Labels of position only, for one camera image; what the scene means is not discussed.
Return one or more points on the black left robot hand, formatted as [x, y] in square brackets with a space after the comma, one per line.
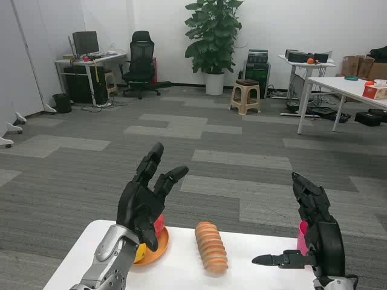
[139, 205]

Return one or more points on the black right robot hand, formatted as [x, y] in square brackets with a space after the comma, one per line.
[326, 247]

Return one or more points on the long ridged bread loaf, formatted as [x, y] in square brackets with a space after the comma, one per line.
[211, 247]

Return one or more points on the pink plastic cup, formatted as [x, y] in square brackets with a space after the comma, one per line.
[301, 241]

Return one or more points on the red apple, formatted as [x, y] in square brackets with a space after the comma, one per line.
[159, 226]

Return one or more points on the orange plate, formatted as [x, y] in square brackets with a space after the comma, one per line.
[158, 252]

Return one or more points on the white power strip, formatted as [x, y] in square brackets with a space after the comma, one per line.
[104, 104]

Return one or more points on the black waste bin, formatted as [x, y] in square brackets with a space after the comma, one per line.
[62, 103]

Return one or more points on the small beige stool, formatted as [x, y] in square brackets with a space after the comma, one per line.
[110, 80]

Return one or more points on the black cabinet under desk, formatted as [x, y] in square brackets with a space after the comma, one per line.
[77, 86]

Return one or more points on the black carrying case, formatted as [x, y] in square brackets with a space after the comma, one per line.
[370, 118]

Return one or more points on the black office chair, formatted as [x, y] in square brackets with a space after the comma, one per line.
[141, 57]

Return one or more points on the white desk with monitor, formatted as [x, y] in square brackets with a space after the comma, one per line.
[90, 61]

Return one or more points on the beige plastic stool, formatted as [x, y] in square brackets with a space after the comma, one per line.
[245, 93]

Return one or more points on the red tissue box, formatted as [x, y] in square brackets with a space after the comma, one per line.
[373, 92]

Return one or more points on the long white table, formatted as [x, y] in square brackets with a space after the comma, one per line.
[335, 85]

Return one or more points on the black computer monitor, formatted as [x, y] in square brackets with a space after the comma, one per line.
[86, 42]

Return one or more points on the black computer tower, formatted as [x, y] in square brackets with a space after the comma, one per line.
[257, 78]

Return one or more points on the brown cardboard boxes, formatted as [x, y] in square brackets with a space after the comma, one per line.
[352, 66]

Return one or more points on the large green leafy plant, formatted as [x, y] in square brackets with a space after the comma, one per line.
[211, 36]

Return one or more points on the white room divider panel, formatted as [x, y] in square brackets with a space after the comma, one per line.
[18, 60]

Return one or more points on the black equipment boxes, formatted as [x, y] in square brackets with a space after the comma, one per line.
[297, 56]

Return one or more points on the black backpack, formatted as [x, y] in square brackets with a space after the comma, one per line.
[379, 54]

